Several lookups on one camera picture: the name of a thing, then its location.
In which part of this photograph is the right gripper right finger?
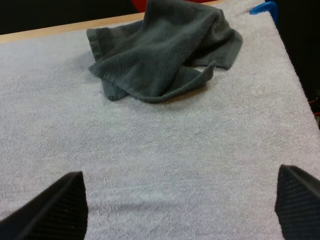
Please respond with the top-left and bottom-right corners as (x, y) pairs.
(274, 164), (320, 240)

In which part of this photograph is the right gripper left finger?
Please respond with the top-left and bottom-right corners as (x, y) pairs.
(0, 170), (89, 240)

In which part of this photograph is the grey-green towel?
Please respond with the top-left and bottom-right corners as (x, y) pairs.
(86, 0), (244, 104)

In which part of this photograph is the blue clamp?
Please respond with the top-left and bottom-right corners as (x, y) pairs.
(249, 1), (278, 25)

